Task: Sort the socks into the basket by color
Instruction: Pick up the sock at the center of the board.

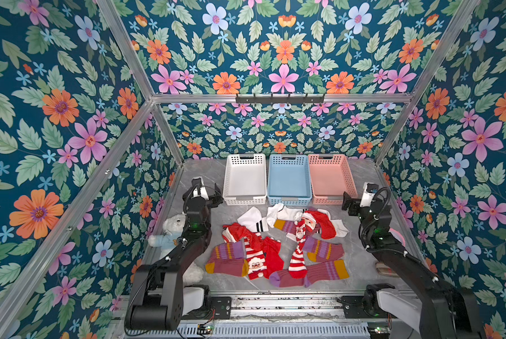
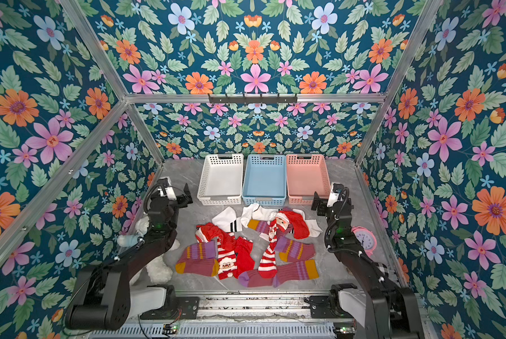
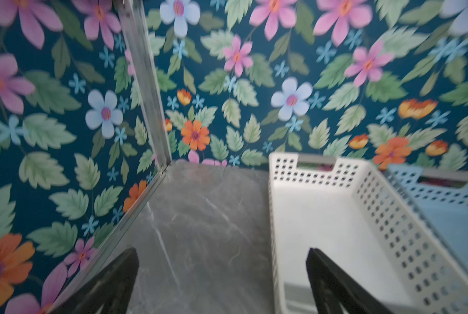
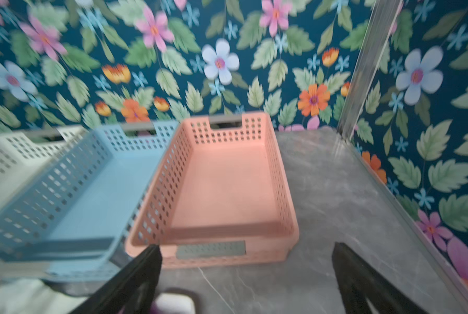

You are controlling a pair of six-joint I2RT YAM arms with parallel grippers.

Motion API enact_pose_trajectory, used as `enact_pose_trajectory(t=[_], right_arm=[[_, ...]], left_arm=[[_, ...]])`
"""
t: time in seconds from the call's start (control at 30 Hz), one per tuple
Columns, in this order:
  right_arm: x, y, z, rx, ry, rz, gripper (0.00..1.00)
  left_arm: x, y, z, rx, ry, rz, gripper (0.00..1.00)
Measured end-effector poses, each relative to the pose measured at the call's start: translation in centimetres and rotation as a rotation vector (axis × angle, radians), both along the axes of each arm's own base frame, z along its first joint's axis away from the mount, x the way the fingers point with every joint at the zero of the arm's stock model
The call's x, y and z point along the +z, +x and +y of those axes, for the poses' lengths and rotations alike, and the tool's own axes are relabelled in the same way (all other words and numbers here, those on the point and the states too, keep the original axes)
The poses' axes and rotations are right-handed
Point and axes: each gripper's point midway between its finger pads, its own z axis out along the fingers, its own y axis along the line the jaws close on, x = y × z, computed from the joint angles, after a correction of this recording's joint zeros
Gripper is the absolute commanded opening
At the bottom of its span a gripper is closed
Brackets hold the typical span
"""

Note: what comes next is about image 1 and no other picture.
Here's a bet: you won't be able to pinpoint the red white striped santa sock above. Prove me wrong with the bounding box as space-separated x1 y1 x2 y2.
288 218 312 279

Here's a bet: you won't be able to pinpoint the red santa face sock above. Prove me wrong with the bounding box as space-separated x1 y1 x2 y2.
301 210 336 240

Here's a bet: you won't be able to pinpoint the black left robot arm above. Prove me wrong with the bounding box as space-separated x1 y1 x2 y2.
124 177 223 331

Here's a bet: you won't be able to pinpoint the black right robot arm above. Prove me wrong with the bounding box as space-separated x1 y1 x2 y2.
341 184 486 338

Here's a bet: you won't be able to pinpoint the white plastic basket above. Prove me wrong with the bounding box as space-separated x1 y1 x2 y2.
223 153 267 206

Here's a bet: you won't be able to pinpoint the pink plastic basket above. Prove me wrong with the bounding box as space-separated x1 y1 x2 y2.
308 154 358 205

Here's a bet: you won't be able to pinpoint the light blue plastic basket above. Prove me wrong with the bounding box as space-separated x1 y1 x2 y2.
267 154 312 207

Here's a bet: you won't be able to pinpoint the pink alarm clock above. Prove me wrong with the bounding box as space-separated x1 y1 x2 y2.
382 227 406 251

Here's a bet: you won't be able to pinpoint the white teddy bear blue sweater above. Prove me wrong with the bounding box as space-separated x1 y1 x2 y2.
148 214 204 285

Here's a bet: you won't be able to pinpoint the white sock far right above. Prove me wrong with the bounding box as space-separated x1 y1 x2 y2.
331 220 349 238

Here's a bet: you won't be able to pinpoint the plaid beige pouch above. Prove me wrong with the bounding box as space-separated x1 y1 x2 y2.
375 261 399 278

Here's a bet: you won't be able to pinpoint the white sock black stripes left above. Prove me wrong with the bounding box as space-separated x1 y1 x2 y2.
237 207 269 233

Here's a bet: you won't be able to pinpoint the white sock black stripes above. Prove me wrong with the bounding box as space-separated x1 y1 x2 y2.
266 203 305 227
237 207 269 233

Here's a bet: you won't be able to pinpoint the purple striped sock left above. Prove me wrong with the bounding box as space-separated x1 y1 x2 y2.
205 241 249 277

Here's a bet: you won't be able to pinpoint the purple striped sock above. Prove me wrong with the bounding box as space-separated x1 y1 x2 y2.
205 241 249 277
274 219 298 240
303 237 345 263
269 260 349 288

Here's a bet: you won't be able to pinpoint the purple striped sock middle right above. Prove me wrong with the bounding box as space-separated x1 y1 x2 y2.
303 237 345 263

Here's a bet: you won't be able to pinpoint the purple striped sock bottom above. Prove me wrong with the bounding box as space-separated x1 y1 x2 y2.
269 260 349 288

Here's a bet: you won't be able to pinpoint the white sock black stripes right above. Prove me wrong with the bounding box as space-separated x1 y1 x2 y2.
266 203 305 227

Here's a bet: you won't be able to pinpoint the purple striped sock upper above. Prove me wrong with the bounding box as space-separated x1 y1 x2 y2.
274 219 298 240

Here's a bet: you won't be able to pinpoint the plain red sock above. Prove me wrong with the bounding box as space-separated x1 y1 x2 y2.
222 223 284 279

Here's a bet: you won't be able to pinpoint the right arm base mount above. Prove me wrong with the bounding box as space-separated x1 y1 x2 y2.
338 295 387 319

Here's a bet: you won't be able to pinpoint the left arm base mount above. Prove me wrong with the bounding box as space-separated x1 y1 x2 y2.
182 297 232 320

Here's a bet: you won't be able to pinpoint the black hook rail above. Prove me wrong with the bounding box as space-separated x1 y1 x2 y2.
235 93 325 105

